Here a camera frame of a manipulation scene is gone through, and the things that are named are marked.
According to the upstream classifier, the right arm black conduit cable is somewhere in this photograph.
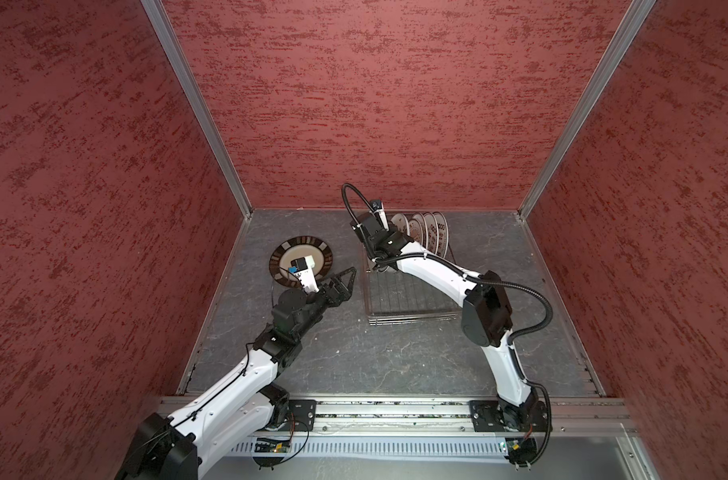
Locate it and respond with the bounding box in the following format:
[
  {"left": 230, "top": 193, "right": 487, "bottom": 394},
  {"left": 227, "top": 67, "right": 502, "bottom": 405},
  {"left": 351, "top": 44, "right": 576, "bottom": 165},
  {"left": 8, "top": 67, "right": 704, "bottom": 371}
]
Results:
[{"left": 341, "top": 182, "right": 555, "bottom": 469}]

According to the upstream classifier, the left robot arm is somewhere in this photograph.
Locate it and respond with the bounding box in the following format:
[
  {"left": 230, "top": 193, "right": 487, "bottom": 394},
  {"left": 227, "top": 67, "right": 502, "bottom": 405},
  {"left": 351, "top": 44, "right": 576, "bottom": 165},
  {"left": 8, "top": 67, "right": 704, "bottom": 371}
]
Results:
[{"left": 116, "top": 267, "right": 357, "bottom": 479}]

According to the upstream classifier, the corner aluminium profile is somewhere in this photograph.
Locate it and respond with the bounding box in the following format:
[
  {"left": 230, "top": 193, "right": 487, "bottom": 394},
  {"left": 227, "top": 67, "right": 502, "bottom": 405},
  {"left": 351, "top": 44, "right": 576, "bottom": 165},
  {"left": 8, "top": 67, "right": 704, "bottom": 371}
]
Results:
[
  {"left": 518, "top": 0, "right": 656, "bottom": 222},
  {"left": 141, "top": 0, "right": 254, "bottom": 221}
]

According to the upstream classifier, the white slotted cable duct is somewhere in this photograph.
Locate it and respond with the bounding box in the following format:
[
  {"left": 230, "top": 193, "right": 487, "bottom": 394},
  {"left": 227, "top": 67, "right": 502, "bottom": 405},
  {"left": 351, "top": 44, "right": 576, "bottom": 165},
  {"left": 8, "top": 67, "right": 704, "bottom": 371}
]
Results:
[{"left": 226, "top": 436, "right": 508, "bottom": 463}]

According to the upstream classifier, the metal wire dish rack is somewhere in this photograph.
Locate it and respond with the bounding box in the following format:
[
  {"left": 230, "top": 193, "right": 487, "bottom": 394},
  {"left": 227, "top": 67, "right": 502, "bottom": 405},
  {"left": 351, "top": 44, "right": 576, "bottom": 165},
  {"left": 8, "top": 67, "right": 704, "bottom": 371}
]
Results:
[{"left": 364, "top": 230, "right": 460, "bottom": 325}]

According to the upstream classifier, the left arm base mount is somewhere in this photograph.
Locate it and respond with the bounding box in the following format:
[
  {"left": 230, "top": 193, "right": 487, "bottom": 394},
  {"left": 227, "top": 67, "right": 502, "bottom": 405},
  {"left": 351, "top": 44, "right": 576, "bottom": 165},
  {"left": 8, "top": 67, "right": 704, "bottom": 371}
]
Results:
[{"left": 264, "top": 398, "right": 318, "bottom": 432}]

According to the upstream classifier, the left corner aluminium profile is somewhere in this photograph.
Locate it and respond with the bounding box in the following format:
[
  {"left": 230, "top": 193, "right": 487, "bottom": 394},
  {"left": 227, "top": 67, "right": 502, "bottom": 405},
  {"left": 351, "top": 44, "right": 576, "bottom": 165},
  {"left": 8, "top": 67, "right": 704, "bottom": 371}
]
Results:
[{"left": 141, "top": 0, "right": 254, "bottom": 221}]

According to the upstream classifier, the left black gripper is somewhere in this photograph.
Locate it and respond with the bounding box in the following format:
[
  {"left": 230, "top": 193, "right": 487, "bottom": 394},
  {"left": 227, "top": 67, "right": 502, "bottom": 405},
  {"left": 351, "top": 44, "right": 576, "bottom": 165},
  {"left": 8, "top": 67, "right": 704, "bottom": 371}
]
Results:
[{"left": 295, "top": 267, "right": 356, "bottom": 339}]

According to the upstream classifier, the right corner aluminium profile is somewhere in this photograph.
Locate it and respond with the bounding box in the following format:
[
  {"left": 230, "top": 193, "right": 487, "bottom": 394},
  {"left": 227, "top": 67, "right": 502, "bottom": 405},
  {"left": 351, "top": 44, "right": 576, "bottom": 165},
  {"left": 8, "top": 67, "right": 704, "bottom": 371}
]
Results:
[{"left": 518, "top": 0, "right": 656, "bottom": 222}]

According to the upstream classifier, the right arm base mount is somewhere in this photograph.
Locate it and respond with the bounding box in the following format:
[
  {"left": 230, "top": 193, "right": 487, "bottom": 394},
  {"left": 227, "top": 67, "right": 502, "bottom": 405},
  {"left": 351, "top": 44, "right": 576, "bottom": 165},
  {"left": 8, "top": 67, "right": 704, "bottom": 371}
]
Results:
[{"left": 469, "top": 400, "right": 551, "bottom": 433}]

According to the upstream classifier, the small sunburst plate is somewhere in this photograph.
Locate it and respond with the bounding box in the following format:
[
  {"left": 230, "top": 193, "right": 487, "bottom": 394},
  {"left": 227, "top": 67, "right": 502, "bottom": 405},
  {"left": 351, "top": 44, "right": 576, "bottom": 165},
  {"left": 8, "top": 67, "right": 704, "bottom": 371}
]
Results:
[{"left": 391, "top": 213, "right": 411, "bottom": 236}]

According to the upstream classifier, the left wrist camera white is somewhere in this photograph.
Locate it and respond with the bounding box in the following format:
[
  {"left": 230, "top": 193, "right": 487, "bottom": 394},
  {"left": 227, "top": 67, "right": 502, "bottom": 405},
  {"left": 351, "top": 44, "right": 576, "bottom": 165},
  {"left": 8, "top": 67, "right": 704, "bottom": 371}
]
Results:
[{"left": 289, "top": 255, "right": 319, "bottom": 294}]

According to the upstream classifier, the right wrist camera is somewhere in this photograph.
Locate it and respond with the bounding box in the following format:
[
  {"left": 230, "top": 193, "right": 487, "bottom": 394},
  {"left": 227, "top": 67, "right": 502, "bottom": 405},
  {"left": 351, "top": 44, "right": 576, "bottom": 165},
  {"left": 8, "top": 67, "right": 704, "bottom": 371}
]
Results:
[{"left": 369, "top": 199, "right": 389, "bottom": 230}]

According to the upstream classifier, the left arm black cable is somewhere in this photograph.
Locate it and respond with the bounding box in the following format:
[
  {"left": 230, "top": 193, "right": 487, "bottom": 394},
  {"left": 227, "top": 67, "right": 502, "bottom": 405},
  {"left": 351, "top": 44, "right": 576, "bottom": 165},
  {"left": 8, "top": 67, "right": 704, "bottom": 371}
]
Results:
[{"left": 170, "top": 263, "right": 305, "bottom": 433}]

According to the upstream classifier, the sunburst green rim plate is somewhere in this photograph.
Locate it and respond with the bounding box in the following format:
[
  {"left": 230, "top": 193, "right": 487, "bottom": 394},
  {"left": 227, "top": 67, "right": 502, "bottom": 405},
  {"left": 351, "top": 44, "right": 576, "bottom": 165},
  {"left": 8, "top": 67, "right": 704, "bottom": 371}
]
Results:
[{"left": 409, "top": 213, "right": 427, "bottom": 246}]

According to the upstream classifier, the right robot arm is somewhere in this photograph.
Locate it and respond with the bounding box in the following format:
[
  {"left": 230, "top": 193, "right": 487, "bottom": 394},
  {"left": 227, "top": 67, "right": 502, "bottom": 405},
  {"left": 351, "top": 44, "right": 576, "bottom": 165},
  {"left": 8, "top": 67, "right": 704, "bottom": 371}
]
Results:
[{"left": 351, "top": 212, "right": 554, "bottom": 431}]

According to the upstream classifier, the aluminium front rail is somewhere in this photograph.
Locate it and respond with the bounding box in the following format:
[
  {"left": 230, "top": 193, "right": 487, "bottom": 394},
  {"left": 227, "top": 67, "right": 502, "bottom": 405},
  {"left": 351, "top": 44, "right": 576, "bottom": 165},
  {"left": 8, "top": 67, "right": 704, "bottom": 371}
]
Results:
[{"left": 295, "top": 395, "right": 638, "bottom": 437}]

